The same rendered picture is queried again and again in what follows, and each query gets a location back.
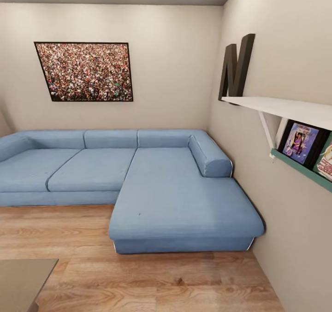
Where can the coffee table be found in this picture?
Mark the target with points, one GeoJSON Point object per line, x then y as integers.
{"type": "Point", "coordinates": [21, 281]}

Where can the shelf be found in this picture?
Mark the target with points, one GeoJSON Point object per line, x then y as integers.
{"type": "Point", "coordinates": [309, 113]}

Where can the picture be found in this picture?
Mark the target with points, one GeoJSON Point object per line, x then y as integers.
{"type": "Point", "coordinates": [86, 71]}
{"type": "Point", "coordinates": [300, 141]}
{"type": "Point", "coordinates": [321, 162]}

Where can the sofa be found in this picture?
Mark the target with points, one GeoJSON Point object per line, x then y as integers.
{"type": "Point", "coordinates": [171, 189]}

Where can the decorative sign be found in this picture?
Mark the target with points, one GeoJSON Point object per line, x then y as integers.
{"type": "Point", "coordinates": [234, 71]}

